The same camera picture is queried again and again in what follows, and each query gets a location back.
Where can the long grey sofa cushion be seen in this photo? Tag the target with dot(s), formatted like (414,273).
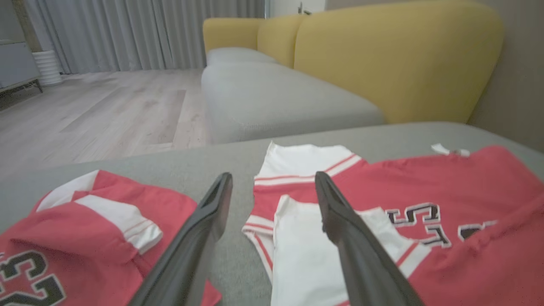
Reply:
(272,102)

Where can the red and white jersey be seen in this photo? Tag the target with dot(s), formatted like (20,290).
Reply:
(467,272)

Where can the yellow sofa armrest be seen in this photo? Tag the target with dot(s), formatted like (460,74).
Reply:
(229,34)

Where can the grey curtain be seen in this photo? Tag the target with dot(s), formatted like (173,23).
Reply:
(140,34)

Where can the folded red jersey shorts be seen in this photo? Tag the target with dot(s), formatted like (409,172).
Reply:
(85,238)

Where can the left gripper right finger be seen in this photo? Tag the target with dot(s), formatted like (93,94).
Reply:
(361,263)

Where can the white ribbed cylinder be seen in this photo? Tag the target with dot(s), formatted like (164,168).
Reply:
(47,68)

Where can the large yellow sofa backrest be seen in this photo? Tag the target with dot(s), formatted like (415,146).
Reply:
(395,59)

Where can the short grey sofa cushion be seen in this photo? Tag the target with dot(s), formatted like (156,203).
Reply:
(238,55)

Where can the small yellow sofa backrest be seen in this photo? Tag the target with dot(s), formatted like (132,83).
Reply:
(278,40)

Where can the low cabinet with metal legs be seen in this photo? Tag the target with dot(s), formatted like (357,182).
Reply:
(17,59)

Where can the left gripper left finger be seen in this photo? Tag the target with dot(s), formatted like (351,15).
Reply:
(191,255)

